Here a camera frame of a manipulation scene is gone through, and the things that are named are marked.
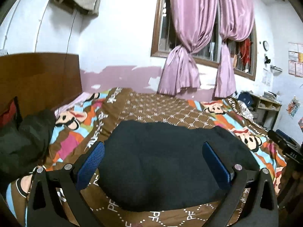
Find right pink curtain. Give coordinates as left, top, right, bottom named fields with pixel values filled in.
left=215, top=0, right=255, bottom=98

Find paper wall posters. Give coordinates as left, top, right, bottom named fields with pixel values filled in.
left=288, top=43, right=303, bottom=77

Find wooden side shelf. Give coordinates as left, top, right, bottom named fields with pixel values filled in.
left=249, top=93, right=282, bottom=130

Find round wall clock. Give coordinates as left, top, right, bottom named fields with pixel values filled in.
left=263, top=40, right=269, bottom=52

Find colourful cartoon bedspread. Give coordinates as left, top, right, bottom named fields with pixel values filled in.
left=6, top=87, right=286, bottom=226

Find brown wooden window frame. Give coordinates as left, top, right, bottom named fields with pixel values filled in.
left=151, top=0, right=257, bottom=80

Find brown wooden headboard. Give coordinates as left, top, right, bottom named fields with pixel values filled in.
left=1, top=53, right=83, bottom=117

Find pink curtain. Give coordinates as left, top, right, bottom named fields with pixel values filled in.
left=215, top=0, right=255, bottom=98
left=158, top=0, right=218, bottom=96

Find large black jacket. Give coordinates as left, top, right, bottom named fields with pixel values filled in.
left=98, top=120, right=259, bottom=212

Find left pink curtain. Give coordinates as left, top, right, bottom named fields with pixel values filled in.
left=158, top=0, right=218, bottom=96

